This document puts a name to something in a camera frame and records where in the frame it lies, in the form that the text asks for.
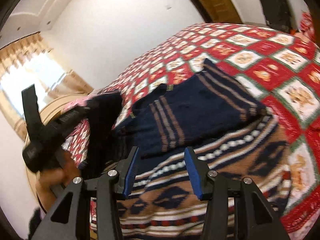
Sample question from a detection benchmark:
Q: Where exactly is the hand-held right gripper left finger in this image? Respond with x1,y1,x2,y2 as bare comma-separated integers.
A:
30,146,139,240

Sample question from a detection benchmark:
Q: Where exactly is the beige patterned curtain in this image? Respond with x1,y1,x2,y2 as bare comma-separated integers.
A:
0,32,94,130

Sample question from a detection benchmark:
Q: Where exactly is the beige wooden headboard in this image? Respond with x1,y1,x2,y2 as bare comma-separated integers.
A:
14,94,88,215

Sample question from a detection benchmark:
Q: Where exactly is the black bag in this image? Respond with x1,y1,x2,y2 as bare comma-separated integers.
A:
254,0,292,33

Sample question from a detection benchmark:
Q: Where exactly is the person's left hand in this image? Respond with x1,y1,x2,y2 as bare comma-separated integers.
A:
36,155,82,213

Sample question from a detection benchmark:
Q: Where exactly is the red plastic bag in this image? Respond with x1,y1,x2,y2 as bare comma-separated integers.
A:
299,11,317,40

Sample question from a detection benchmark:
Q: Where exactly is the pink cloth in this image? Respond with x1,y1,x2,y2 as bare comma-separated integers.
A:
61,96,93,113

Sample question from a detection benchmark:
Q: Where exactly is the red bear print bedsheet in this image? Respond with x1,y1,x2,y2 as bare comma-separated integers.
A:
60,22,320,235

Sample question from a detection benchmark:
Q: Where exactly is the navy striped sweater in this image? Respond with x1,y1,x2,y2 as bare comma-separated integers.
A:
85,59,268,178

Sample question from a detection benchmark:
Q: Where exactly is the brown wooden door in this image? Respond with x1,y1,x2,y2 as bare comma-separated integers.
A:
182,0,242,24

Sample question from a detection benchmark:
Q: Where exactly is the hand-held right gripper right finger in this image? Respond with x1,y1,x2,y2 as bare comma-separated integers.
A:
184,147,288,240

